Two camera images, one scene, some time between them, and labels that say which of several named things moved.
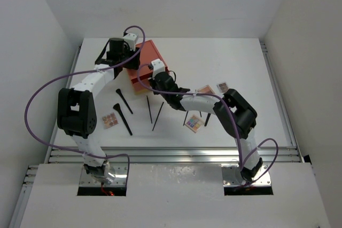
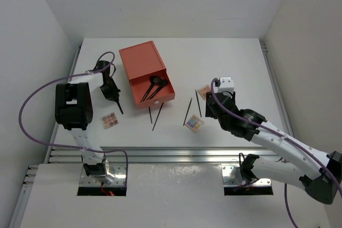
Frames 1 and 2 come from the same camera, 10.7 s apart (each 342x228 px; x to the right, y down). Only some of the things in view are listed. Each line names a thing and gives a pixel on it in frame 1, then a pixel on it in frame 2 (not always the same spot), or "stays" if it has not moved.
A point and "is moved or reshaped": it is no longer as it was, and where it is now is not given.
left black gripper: (133, 63) to (113, 95)
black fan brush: (207, 119) is moved or reshaped
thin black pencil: (186, 115) stays
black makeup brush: (117, 107) is moved or reshaped
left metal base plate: (119, 180) stays
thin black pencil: (158, 116) stays
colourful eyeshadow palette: (194, 123) stays
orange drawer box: (148, 53) is moved or reshaped
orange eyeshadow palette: (206, 89) stays
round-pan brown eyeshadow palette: (109, 120) stays
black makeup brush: (118, 91) to (119, 107)
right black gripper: (153, 81) to (209, 112)
